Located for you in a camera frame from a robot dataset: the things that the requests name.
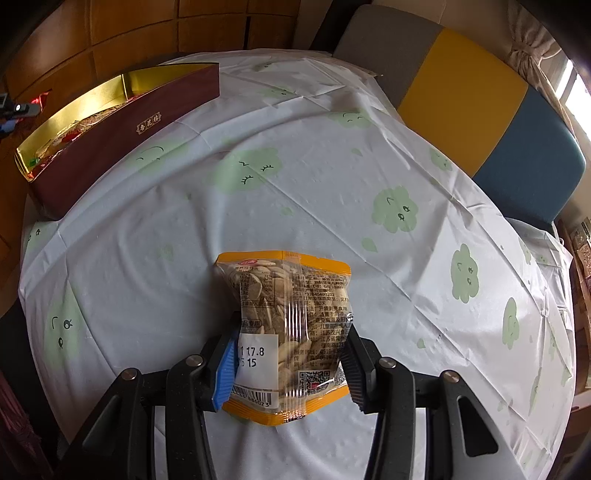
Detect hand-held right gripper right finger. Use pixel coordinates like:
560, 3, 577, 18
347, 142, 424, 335
342, 325, 520, 480

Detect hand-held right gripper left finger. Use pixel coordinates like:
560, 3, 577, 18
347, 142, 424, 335
60, 329, 242, 480

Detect clear seed packet orange edges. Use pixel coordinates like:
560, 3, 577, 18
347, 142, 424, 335
213, 250, 355, 426

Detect maroon gift box gold inside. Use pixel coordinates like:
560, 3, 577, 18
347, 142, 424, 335
14, 64, 221, 220

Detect wooden wardrobe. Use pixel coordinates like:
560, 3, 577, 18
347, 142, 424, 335
0, 0, 324, 153

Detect dark red cloth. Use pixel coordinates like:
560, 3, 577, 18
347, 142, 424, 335
0, 364, 61, 480

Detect patterned tissue box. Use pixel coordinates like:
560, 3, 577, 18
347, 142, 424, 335
571, 226, 591, 278

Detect grey yellow blue chair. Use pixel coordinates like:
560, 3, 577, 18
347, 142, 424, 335
332, 4, 587, 227

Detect black chair back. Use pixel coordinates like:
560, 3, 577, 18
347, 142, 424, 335
309, 0, 370, 51

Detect window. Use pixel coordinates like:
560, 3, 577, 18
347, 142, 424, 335
551, 55, 591, 121

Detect tied pink curtain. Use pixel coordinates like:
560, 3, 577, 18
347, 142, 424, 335
505, 0, 566, 88

